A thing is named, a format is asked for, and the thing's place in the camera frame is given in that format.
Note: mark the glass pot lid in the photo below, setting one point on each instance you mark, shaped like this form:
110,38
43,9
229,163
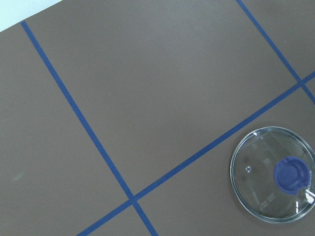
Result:
272,173

